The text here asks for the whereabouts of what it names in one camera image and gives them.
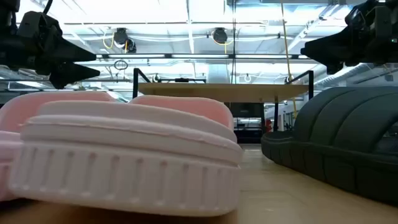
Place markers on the pink foam slide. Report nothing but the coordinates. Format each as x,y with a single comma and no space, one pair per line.
124,174
18,112

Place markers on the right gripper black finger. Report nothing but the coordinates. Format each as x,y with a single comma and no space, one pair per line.
335,68
332,49

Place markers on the wooden shelf with black frame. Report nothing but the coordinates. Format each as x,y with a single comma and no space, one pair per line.
224,92

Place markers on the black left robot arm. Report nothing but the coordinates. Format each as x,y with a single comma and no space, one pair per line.
6,18

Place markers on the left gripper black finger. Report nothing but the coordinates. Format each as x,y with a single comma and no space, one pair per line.
70,76
71,54

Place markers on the long ceiling light rail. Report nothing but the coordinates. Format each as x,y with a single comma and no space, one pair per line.
199,56

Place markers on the black ribbed slide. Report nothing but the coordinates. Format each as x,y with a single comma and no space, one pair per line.
342,140

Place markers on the small red object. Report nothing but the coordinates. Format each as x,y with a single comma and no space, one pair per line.
268,126

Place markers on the black perforated computer case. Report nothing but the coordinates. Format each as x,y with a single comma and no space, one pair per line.
245,121

